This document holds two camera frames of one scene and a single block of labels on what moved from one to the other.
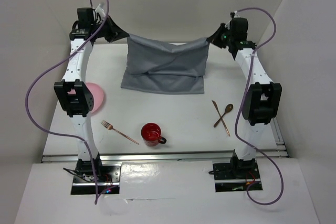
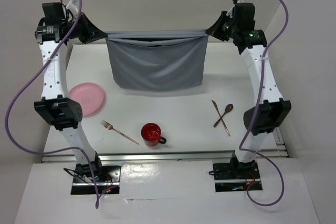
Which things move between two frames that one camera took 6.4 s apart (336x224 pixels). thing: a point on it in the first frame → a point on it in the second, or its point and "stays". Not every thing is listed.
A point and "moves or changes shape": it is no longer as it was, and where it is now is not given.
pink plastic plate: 97,94 stays
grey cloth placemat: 156,66 moves or changes shape
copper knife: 220,116 stays
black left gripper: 115,32 → 91,33
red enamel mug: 150,133 stays
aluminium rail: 281,155 stays
